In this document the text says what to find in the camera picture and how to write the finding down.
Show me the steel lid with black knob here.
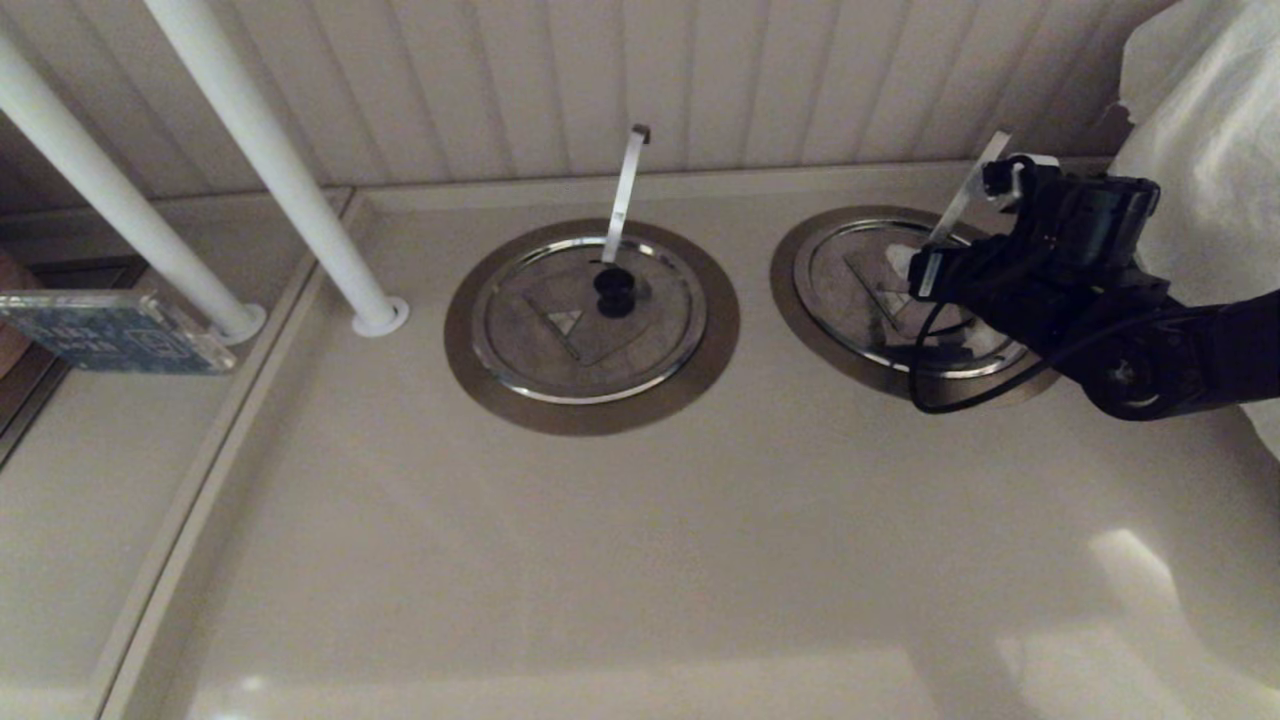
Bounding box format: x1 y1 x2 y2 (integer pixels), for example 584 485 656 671
470 235 708 406
793 218 1031 381

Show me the brown round well rim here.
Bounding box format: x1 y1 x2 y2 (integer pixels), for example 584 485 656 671
770 205 1066 409
444 218 741 437

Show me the white cloth cover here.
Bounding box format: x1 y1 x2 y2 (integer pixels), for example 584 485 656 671
1110 0 1280 461

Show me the white slanted pole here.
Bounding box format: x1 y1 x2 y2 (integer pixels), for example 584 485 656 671
142 0 411 338
0 30 267 346

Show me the blue sign in acrylic holder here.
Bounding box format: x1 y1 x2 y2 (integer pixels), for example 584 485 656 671
0 290 239 376

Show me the brown wooden block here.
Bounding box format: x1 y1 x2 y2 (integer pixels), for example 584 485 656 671
0 250 46 383

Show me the black camera cable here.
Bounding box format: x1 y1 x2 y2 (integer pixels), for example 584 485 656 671
908 150 1181 416

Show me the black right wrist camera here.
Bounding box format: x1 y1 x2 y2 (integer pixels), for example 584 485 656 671
1030 172 1163 269

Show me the left steel ladle handle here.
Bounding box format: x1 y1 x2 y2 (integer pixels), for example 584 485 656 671
600 124 651 266

